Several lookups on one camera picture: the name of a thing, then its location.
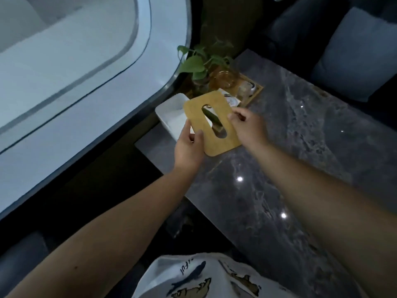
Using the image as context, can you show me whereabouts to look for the person's left hand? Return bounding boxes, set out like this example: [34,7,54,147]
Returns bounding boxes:
[174,119,206,175]

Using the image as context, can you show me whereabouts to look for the person's right hand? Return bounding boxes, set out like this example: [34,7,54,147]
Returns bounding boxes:
[227,107,270,150]

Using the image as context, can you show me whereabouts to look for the wooden tissue box lid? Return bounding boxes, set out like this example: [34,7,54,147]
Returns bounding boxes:
[183,91,243,157]

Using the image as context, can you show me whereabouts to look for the person's right forearm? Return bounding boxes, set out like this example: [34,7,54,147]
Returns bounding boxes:
[244,140,397,298]

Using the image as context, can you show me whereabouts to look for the person's left forearm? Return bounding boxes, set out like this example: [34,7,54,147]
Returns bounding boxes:
[6,166,195,298]

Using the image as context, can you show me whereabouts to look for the white packets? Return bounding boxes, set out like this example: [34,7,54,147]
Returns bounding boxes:
[217,88,242,108]

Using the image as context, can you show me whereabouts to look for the wooden tray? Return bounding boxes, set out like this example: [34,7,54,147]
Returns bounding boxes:
[186,71,264,108]

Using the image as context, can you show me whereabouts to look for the white tissue box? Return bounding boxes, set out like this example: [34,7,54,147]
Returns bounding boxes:
[155,93,196,142]

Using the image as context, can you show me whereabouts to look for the green leafy plant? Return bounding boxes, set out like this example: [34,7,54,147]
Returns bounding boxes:
[177,40,235,81]

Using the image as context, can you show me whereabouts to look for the dark sofa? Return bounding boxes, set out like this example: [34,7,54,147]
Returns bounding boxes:
[248,0,397,131]

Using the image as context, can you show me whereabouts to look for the white rug with curved lines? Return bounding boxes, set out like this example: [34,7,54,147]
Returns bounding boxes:
[0,0,191,214]

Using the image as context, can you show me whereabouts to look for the white printed shirt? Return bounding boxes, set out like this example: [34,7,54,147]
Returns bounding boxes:
[132,253,300,298]

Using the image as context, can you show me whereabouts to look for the grey-blue cushion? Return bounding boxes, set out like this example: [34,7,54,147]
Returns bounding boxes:
[310,6,397,103]

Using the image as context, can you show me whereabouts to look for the dark grey seat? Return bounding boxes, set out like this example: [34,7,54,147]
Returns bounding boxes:
[0,231,51,298]

